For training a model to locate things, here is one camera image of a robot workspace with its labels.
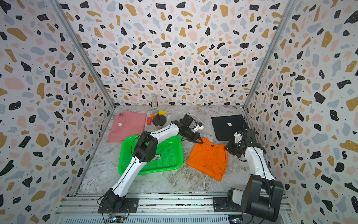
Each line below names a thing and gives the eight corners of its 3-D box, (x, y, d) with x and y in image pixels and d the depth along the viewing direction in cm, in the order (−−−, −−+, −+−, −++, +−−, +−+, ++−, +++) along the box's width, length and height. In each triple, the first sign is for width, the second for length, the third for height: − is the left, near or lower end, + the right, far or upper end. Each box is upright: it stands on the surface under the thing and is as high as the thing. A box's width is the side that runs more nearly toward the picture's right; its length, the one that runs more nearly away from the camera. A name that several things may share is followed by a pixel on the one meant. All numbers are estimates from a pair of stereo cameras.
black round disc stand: (152, 126, 111) (151, 124, 108) (154, 117, 117) (153, 114, 114) (165, 126, 111) (164, 124, 108) (166, 117, 117) (166, 114, 114)
